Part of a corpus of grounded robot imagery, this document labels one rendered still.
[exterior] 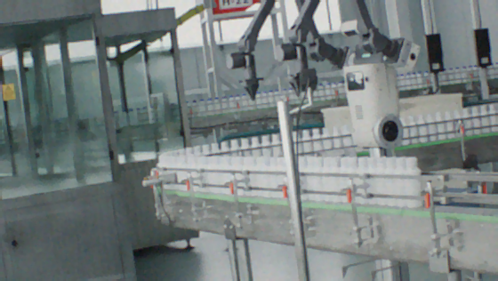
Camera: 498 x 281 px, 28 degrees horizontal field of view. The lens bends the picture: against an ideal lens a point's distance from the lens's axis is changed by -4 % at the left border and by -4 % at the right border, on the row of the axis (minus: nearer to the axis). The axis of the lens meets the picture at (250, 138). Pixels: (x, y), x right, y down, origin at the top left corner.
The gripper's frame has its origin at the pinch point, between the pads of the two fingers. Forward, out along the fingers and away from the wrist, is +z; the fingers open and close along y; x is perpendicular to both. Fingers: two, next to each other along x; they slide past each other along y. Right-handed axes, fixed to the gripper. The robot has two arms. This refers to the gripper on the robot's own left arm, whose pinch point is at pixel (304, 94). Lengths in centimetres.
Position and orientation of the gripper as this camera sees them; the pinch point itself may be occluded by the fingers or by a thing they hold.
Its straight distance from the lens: 417.0
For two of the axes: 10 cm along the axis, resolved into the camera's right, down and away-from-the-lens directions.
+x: -4.5, 0.2, 8.9
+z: 1.1, 9.9, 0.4
